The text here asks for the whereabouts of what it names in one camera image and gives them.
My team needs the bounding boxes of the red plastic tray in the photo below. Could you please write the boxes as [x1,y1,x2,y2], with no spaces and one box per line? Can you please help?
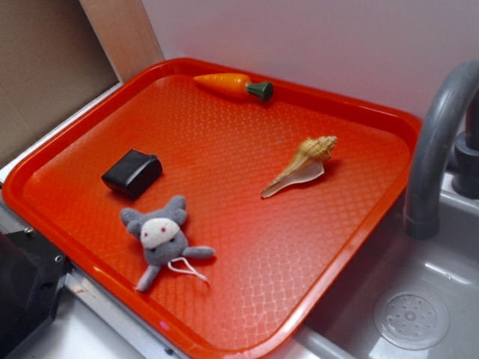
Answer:
[2,59,421,358]

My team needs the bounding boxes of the tan spiral seashell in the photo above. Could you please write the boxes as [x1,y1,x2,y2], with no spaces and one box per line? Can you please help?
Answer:
[260,135,338,198]

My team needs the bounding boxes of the orange toy carrot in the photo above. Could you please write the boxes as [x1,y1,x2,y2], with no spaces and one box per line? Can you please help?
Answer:
[193,73,274,102]

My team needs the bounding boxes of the grey plush mouse toy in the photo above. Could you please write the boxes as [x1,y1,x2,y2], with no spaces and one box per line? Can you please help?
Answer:
[120,195,215,292]

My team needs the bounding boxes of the small black box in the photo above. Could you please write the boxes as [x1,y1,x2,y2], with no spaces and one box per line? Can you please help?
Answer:
[101,149,163,200]

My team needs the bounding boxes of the grey toy faucet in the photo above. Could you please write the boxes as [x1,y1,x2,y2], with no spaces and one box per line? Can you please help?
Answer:
[403,59,478,239]

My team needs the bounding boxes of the grey toy sink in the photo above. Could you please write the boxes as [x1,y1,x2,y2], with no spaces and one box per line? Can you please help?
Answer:
[284,174,478,358]

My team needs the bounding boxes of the brown cardboard panel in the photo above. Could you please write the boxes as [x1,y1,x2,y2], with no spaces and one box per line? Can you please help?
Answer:
[1,1,118,166]

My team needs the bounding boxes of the round sink drain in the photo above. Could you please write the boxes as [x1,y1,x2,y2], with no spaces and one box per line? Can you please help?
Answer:
[373,286,450,351]

